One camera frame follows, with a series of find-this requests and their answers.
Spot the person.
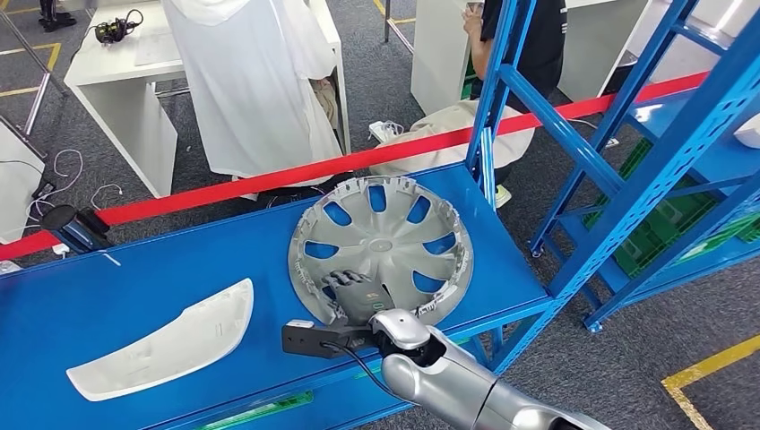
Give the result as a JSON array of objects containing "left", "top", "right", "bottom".
[
  {"left": 38, "top": 0, "right": 78, "bottom": 34},
  {"left": 368, "top": 0, "right": 569, "bottom": 210}
]

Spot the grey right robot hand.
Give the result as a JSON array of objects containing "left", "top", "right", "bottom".
[{"left": 320, "top": 270, "right": 396, "bottom": 328}]

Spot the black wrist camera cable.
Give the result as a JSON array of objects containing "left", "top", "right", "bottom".
[{"left": 323, "top": 340, "right": 410, "bottom": 408}]

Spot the metal frame leg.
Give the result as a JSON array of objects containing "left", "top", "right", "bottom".
[{"left": 383, "top": 0, "right": 417, "bottom": 56}]

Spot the red barrier belt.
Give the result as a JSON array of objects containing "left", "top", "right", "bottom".
[{"left": 0, "top": 71, "right": 711, "bottom": 262}]

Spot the black barrier post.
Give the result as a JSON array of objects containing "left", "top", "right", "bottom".
[{"left": 39, "top": 204, "right": 113, "bottom": 255}]

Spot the chrome metal frame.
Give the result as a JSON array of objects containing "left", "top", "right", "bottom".
[{"left": 0, "top": 8, "right": 69, "bottom": 161}]

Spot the white power strip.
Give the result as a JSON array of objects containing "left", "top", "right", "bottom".
[{"left": 367, "top": 120, "right": 405, "bottom": 143}]

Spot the black device with cables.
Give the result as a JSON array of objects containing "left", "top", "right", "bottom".
[{"left": 93, "top": 8, "right": 145, "bottom": 46}]

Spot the white cable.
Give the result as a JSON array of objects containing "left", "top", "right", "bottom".
[
  {"left": 26, "top": 148, "right": 84, "bottom": 218},
  {"left": 89, "top": 184, "right": 124, "bottom": 211}
]

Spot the white plastic trim part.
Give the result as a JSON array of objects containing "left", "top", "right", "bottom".
[
  {"left": 65, "top": 277, "right": 255, "bottom": 403},
  {"left": 733, "top": 114, "right": 760, "bottom": 150}
]

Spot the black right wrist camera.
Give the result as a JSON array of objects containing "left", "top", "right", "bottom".
[{"left": 281, "top": 319, "right": 381, "bottom": 360}]

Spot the blue metal shelf rack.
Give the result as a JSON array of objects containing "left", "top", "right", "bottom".
[
  {"left": 0, "top": 0, "right": 760, "bottom": 430},
  {"left": 527, "top": 0, "right": 760, "bottom": 333}
]

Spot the silver wheel hubcap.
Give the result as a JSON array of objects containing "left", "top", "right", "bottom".
[{"left": 287, "top": 175, "right": 475, "bottom": 329}]

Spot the beige bag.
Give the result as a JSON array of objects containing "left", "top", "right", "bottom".
[{"left": 311, "top": 77, "right": 341, "bottom": 130}]

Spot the white table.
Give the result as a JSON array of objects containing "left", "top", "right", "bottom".
[
  {"left": 63, "top": 0, "right": 352, "bottom": 199},
  {"left": 557, "top": 0, "right": 650, "bottom": 102}
]

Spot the green plastic crate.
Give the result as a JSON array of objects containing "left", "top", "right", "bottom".
[
  {"left": 193, "top": 390, "right": 315, "bottom": 430},
  {"left": 582, "top": 137, "right": 720, "bottom": 280},
  {"left": 682, "top": 211, "right": 760, "bottom": 262}
]

